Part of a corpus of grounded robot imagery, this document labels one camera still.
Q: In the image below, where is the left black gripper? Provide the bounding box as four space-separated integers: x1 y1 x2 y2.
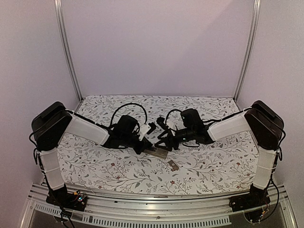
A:
121 132 152 156

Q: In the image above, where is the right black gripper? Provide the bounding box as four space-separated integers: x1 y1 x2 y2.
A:
154 127 195 152

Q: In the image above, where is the beige remote control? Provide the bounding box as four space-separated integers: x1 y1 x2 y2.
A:
143 147 168 159

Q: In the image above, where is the beige battery cover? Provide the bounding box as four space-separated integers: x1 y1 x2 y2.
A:
168 160 179 171

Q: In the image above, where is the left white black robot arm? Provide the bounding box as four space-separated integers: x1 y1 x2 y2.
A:
29 102 154 206

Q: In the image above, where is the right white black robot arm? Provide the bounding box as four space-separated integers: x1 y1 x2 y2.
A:
155 100 286 207

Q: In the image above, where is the floral patterned table mat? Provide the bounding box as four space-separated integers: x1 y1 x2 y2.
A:
58 95 258 195

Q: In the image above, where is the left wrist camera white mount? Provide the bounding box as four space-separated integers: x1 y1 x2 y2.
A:
138 123 156 141

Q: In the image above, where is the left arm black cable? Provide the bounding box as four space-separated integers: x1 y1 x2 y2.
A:
110 103 148 126

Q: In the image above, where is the front aluminium rail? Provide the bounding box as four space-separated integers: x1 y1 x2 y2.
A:
19 184 299 228

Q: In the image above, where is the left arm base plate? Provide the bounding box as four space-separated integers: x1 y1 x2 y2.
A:
46 189 87 211

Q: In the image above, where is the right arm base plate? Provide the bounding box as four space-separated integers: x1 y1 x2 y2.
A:
229 193 270 212

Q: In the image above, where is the right aluminium frame post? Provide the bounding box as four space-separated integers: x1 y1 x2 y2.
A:
233 0 261 103

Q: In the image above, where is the aluminium frame post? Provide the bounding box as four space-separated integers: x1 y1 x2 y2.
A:
233 0 261 103
54 0 83 102

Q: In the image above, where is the left aluminium frame post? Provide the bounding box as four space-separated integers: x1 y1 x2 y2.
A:
54 0 83 102

